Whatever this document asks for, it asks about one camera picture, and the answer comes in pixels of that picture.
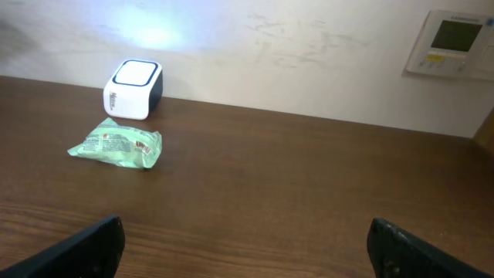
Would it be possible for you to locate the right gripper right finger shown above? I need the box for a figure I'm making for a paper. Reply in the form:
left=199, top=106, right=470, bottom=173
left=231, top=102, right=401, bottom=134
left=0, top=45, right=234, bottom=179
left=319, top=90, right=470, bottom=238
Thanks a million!
left=367, top=218, right=493, bottom=278

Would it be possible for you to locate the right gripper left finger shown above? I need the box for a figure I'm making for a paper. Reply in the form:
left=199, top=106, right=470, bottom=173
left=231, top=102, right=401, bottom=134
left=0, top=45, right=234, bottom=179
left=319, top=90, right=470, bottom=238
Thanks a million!
left=1, top=215, right=125, bottom=278

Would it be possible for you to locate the mint green snack packet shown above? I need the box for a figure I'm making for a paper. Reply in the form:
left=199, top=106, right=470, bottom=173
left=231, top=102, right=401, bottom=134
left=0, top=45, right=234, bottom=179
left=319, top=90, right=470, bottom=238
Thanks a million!
left=67, top=117, right=162, bottom=169

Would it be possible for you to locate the wall thermostat control panel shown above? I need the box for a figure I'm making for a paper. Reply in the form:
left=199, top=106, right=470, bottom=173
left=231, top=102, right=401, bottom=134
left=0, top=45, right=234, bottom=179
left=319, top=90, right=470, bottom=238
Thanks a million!
left=405, top=10, right=493, bottom=82

